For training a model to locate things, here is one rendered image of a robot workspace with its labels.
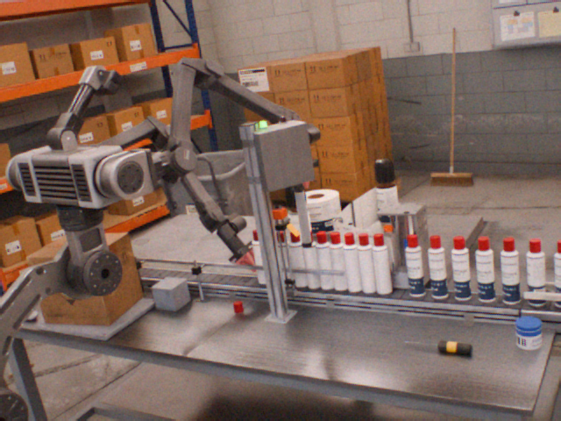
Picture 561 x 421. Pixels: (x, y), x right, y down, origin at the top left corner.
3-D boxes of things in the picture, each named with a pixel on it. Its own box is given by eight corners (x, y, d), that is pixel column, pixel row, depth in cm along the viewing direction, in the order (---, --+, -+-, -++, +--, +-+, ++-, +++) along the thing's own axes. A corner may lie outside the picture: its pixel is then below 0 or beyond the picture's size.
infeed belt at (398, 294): (526, 308, 199) (525, 296, 198) (521, 320, 193) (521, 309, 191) (129, 274, 283) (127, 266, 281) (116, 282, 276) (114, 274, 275)
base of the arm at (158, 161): (136, 189, 190) (127, 150, 187) (156, 181, 196) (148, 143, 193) (155, 191, 185) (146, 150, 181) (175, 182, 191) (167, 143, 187)
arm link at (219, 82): (187, 84, 217) (205, 68, 210) (189, 71, 220) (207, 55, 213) (285, 139, 240) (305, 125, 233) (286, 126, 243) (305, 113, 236)
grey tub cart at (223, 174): (216, 241, 574) (195, 134, 546) (283, 239, 551) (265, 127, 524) (168, 283, 495) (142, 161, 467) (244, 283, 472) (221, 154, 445)
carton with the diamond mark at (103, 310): (144, 296, 253) (129, 231, 246) (110, 326, 232) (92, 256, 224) (81, 296, 264) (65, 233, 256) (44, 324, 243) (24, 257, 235)
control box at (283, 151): (316, 180, 211) (307, 122, 206) (268, 193, 205) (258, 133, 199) (301, 174, 220) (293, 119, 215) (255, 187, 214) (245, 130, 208)
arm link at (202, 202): (151, 144, 256) (161, 126, 249) (163, 142, 260) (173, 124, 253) (203, 234, 244) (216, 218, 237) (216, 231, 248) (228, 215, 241)
